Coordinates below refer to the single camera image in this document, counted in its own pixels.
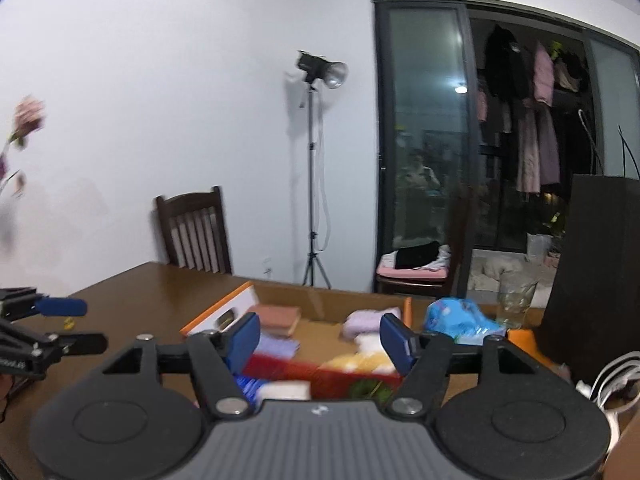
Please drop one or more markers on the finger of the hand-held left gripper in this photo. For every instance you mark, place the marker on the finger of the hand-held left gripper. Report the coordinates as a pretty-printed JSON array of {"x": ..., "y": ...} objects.
[
  {"x": 85, "y": 343},
  {"x": 60, "y": 306}
]

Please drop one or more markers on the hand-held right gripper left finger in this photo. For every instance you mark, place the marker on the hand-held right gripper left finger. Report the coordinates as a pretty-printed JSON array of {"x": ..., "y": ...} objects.
[{"x": 245, "y": 340}]

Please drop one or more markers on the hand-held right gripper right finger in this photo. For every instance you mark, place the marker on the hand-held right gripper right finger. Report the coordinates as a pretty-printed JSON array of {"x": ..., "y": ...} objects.
[{"x": 395, "y": 340}]

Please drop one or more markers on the lilac plush cloth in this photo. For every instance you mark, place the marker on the lilac plush cloth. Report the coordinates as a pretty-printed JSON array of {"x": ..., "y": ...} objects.
[{"x": 365, "y": 322}]

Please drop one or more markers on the pink sponge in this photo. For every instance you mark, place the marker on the pink sponge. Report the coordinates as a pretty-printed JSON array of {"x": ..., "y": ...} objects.
[{"x": 275, "y": 316}]

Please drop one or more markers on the yellow plush toy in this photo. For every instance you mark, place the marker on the yellow plush toy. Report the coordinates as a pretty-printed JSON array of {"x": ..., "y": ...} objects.
[{"x": 360, "y": 362}]

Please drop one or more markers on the white sponge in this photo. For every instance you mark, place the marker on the white sponge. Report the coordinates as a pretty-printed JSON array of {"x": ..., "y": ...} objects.
[{"x": 285, "y": 391}]

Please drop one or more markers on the red cardboard box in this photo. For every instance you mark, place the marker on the red cardboard box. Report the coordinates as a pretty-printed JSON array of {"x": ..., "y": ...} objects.
[{"x": 330, "y": 305}]

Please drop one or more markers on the yellow petals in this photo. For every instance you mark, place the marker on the yellow petals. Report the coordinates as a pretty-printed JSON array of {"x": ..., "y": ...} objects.
[{"x": 69, "y": 323}]

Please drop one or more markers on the blue cloth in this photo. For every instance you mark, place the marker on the blue cloth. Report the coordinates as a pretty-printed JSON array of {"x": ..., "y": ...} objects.
[{"x": 247, "y": 389}]

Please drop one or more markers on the blue tissue pack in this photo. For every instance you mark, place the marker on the blue tissue pack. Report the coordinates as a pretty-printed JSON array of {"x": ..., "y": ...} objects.
[{"x": 455, "y": 317}]

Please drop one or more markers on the pink seat cushion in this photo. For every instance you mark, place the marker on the pink seat cushion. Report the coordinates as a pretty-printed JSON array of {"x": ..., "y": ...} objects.
[{"x": 410, "y": 273}]

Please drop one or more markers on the black folded cloth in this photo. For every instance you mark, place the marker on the black folded cloth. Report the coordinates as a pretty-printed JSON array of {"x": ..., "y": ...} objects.
[{"x": 415, "y": 255}]

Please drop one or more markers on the wooden chair with cushion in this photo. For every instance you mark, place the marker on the wooden chair with cushion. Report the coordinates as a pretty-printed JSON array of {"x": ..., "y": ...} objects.
[{"x": 460, "y": 240}]

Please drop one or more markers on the dark wooden chair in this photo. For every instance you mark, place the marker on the dark wooden chair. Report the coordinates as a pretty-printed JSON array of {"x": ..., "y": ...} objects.
[{"x": 195, "y": 230}]

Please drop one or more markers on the white floor cushion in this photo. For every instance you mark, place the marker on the white floor cushion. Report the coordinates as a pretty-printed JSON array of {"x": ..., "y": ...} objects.
[{"x": 495, "y": 267}]

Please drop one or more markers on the clear drinking glass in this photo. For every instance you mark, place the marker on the clear drinking glass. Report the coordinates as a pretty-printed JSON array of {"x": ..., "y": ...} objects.
[{"x": 515, "y": 300}]

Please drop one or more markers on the orange card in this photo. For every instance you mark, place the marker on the orange card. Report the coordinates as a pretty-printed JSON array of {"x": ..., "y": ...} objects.
[{"x": 525, "y": 342}]

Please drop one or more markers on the white flower pot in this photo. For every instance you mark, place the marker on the white flower pot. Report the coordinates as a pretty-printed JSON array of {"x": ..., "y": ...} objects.
[{"x": 537, "y": 247}]

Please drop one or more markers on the dried pink rose bouquet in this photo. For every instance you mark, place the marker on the dried pink rose bouquet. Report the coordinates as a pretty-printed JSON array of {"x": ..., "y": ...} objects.
[{"x": 27, "y": 115}]

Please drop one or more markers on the dark framed sliding glass door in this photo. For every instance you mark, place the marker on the dark framed sliding glass door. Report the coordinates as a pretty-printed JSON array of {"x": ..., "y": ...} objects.
[{"x": 425, "y": 135}]

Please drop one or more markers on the black paper bag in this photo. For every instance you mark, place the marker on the black paper bag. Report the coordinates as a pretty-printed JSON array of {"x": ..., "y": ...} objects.
[{"x": 600, "y": 270}]

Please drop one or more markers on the mauve hanging dress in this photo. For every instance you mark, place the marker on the mauve hanging dress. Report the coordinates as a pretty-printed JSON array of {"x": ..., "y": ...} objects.
[{"x": 542, "y": 150}]

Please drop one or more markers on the studio light on stand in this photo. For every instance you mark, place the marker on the studio light on stand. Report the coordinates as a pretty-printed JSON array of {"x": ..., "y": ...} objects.
[{"x": 312, "y": 67}]

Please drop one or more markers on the black hanging jacket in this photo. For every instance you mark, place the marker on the black hanging jacket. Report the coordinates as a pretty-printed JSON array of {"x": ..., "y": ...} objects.
[{"x": 507, "y": 65}]

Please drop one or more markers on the pink hanging shirt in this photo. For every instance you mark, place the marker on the pink hanging shirt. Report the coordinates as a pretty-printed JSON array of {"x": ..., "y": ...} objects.
[{"x": 543, "y": 75}]

